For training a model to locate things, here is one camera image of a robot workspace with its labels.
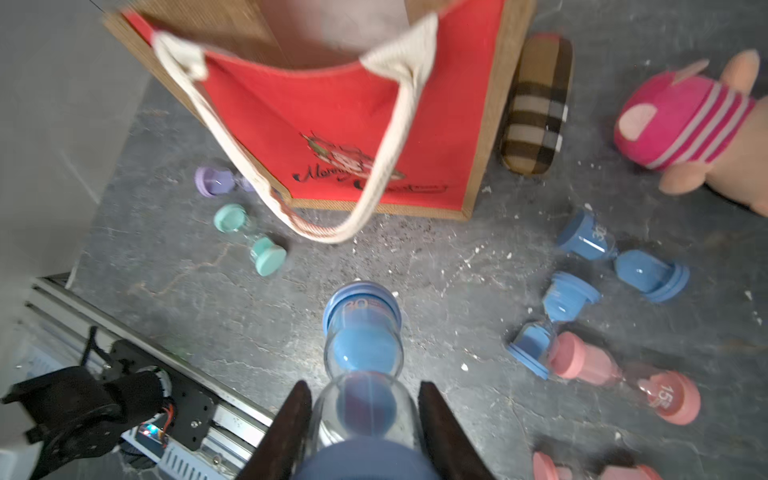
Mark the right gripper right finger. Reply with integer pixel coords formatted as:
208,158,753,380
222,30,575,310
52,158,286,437
418,381,494,480

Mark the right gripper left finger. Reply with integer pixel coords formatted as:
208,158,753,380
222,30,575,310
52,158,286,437
236,380,312,480

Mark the blue hourglass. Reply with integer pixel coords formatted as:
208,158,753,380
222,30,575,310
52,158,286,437
556,210,691,303
506,271,601,379
293,281,438,479

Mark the red burlap canvas bag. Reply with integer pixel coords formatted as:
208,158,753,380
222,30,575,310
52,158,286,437
104,1,536,244

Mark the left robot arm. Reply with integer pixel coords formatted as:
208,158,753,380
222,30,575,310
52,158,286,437
1,327,174,479

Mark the green hourglass left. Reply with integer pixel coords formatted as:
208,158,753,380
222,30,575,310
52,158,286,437
213,203,287,277

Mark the purple hourglass lying left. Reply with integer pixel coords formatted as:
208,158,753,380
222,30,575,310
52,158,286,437
194,166,255,198

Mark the plaid glasses case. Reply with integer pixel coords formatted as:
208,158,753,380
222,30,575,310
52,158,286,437
499,33,573,176

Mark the pink plush pig doll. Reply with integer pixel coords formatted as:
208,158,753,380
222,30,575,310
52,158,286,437
614,49,767,216

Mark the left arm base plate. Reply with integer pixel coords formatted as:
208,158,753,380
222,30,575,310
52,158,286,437
106,340,219,458

